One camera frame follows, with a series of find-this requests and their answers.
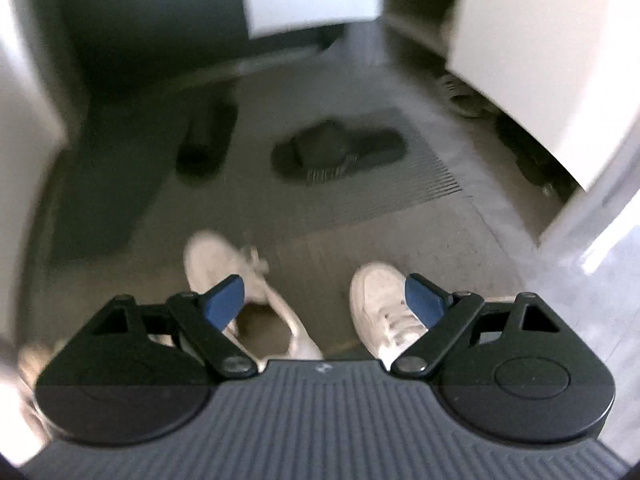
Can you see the dark shoe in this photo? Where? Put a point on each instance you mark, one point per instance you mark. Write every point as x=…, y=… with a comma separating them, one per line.
x=530, y=160

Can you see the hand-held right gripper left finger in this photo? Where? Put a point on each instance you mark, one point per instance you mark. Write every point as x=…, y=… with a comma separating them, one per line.
x=225, y=302

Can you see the white cabinet door with sticker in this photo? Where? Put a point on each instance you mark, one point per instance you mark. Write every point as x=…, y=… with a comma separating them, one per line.
x=540, y=60

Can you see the beige slipper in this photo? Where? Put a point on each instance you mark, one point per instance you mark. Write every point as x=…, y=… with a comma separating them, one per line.
x=460, y=96

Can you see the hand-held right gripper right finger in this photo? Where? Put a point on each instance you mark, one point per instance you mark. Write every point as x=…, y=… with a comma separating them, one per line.
x=425, y=300

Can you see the dark entrance door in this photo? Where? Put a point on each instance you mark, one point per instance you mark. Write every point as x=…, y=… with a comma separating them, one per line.
x=150, y=20

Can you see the black slide sandal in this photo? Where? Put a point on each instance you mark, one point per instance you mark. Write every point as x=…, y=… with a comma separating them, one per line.
x=340, y=152
x=207, y=135

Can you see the white sneaker with grey logo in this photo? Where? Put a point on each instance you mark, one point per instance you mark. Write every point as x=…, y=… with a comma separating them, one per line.
x=215, y=260
x=375, y=300

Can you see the ribbed grey doormat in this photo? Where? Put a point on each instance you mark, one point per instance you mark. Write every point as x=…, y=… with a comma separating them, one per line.
x=425, y=172

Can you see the grey shoe cabinet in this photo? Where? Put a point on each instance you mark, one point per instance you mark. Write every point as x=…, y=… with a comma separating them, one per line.
x=415, y=20

